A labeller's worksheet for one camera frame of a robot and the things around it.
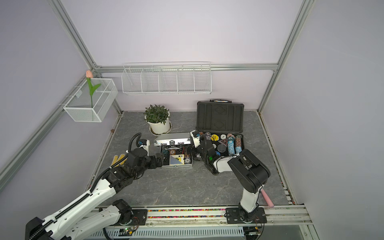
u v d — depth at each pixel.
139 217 0.73
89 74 0.85
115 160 0.94
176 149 0.96
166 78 0.99
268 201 0.76
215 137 1.00
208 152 0.69
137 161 0.57
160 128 1.05
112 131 1.15
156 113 0.94
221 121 1.04
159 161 0.71
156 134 1.05
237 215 0.74
